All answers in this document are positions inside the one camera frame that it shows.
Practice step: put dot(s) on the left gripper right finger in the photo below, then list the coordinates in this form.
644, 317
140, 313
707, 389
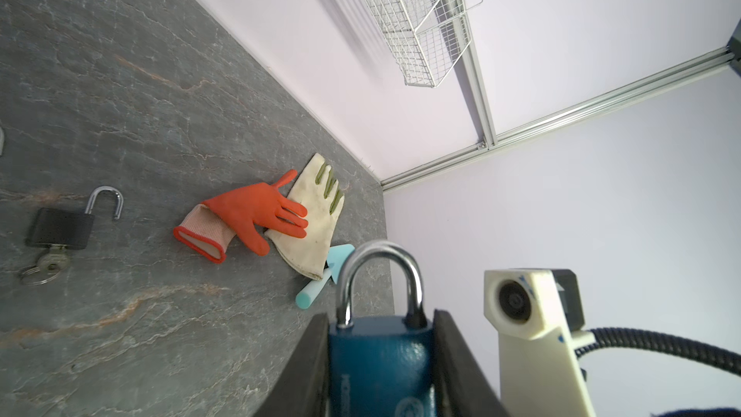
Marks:
460, 387

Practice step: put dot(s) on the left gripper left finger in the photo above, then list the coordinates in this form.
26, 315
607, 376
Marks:
302, 389

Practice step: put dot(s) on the blue padlock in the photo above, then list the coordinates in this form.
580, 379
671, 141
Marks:
381, 366

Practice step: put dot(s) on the silver key with ring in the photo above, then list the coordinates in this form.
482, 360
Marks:
48, 267

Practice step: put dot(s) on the dark padlock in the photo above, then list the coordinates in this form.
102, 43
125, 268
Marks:
70, 230

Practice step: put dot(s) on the teal garden trowel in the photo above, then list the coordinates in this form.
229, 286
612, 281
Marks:
336, 257

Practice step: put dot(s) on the red rubber glove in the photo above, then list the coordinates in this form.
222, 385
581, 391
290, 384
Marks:
211, 225

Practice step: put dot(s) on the beige cloth glove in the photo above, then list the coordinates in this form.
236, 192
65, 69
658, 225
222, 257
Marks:
319, 191

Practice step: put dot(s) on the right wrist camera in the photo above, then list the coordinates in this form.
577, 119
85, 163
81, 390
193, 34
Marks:
540, 322

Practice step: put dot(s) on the white wire shelf basket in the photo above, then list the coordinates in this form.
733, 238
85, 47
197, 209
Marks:
427, 38

